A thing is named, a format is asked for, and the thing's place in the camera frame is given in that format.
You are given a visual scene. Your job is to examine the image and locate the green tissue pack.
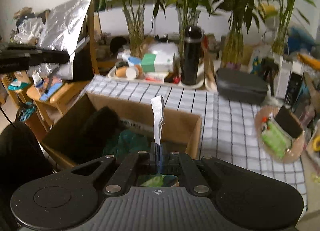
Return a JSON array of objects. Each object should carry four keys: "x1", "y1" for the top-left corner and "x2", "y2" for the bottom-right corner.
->
[{"x1": 137, "y1": 175, "x2": 178, "y2": 187}]

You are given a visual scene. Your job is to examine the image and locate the teal fluffy cloth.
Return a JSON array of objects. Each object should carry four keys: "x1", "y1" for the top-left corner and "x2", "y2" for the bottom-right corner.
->
[{"x1": 103, "y1": 129, "x2": 150, "y2": 158}]

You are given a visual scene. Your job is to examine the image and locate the white fabric strap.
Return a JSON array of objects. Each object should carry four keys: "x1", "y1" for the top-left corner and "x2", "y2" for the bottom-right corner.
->
[{"x1": 150, "y1": 95, "x2": 166, "y2": 146}]

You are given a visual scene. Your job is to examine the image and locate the black foam sponge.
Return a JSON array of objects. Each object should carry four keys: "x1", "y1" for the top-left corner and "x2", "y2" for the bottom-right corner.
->
[{"x1": 274, "y1": 106, "x2": 303, "y2": 139}]

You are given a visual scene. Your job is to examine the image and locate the checkered tablecloth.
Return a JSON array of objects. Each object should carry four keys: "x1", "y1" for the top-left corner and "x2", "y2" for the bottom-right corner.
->
[{"x1": 85, "y1": 76, "x2": 307, "y2": 201}]

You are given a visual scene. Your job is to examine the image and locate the silver foil bag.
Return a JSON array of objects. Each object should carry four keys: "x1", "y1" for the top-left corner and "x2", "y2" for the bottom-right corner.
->
[{"x1": 27, "y1": 0, "x2": 94, "y2": 82}]

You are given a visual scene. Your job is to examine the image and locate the cardboard box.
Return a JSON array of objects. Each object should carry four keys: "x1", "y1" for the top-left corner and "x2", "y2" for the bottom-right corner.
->
[{"x1": 41, "y1": 93, "x2": 202, "y2": 169}]

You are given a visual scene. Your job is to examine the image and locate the wooden stool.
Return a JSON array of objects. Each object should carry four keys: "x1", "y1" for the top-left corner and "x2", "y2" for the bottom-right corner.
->
[{"x1": 27, "y1": 81, "x2": 89, "y2": 129}]

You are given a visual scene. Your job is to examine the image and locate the pink white flat box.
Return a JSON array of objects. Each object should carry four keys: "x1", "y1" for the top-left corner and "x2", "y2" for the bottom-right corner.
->
[{"x1": 145, "y1": 72, "x2": 169, "y2": 83}]

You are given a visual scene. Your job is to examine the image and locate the white serving tray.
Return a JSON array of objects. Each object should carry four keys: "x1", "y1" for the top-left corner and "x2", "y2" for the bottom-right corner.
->
[{"x1": 108, "y1": 64, "x2": 205, "y2": 90}]

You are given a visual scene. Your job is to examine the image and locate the grey zip case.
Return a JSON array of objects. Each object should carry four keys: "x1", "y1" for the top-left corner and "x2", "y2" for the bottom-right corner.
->
[{"x1": 215, "y1": 68, "x2": 268, "y2": 105}]

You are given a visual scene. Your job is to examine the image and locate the white round jar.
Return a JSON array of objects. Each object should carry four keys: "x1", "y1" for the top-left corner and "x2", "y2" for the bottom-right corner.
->
[{"x1": 125, "y1": 67, "x2": 139, "y2": 80}]

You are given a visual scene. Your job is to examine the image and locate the green white tissue box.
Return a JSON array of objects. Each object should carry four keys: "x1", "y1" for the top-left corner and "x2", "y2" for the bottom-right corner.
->
[{"x1": 140, "y1": 54, "x2": 175, "y2": 72}]

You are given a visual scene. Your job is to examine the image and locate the green wipes pack on plate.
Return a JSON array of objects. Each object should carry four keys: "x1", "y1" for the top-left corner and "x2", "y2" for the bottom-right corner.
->
[{"x1": 261, "y1": 120, "x2": 292, "y2": 158}]

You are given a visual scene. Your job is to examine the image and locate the beige egg-shaped sponge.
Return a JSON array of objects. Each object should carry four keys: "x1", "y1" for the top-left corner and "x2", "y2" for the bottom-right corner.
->
[{"x1": 115, "y1": 67, "x2": 129, "y2": 78}]

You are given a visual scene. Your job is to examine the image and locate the glass vase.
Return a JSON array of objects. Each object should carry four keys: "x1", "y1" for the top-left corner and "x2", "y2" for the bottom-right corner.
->
[
  {"x1": 176, "y1": 7, "x2": 201, "y2": 49},
  {"x1": 123, "y1": 6, "x2": 145, "y2": 58},
  {"x1": 221, "y1": 13, "x2": 244, "y2": 70}
]

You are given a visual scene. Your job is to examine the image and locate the black thermos bottle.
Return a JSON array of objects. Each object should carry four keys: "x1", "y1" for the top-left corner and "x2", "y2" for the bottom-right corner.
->
[{"x1": 181, "y1": 25, "x2": 203, "y2": 86}]

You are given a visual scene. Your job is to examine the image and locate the left glass vase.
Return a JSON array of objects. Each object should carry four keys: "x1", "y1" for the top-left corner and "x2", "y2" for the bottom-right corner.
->
[{"x1": 123, "y1": 6, "x2": 145, "y2": 58}]

